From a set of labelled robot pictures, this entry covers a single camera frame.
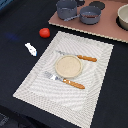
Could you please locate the brown stove board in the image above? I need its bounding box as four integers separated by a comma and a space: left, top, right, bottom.
49, 0, 128, 43

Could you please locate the grey frying pan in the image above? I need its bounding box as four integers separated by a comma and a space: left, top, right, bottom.
63, 5, 102, 26

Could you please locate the brown toy sausage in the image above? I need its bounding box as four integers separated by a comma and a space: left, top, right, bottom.
82, 14, 99, 18

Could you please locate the beige bowl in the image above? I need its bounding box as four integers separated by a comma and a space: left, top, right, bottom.
118, 4, 128, 30

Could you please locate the white woven placemat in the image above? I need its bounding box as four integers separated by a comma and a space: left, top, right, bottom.
13, 31, 113, 128

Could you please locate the knife with wooden handle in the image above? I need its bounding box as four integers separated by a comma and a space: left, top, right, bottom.
56, 50, 97, 62

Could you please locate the red toy tomato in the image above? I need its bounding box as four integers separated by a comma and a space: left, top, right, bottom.
39, 28, 50, 38

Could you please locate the black round burner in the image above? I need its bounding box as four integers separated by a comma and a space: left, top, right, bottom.
89, 1, 105, 10
76, 0, 85, 7

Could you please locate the beige round plate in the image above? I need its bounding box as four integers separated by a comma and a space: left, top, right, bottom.
55, 55, 83, 78

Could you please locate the fork with wooden handle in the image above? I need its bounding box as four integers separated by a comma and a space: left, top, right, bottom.
44, 71, 85, 89

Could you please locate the grey cooking pot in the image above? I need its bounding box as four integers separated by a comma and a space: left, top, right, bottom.
56, 0, 77, 19

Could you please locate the white toy fish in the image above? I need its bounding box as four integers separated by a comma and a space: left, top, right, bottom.
25, 43, 37, 57

